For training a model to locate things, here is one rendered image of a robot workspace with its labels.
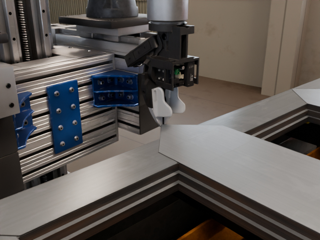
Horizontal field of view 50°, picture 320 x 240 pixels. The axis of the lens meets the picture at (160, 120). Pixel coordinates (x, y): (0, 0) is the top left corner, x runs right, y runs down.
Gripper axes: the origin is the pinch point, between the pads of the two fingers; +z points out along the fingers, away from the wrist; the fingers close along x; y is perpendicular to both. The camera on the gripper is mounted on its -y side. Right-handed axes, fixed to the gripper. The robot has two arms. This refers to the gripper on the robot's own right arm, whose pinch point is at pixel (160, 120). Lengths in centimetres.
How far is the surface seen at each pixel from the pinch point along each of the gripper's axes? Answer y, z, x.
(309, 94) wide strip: 12.0, 0.6, 42.4
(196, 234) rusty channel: 17.6, 14.6, -7.3
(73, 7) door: -484, 11, 249
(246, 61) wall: -179, 58, 299
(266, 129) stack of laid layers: 15.5, 2.0, 16.2
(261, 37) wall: -164, 30, 301
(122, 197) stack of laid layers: 15.1, 2.0, -21.1
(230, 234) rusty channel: 19.4, 18.0, 0.6
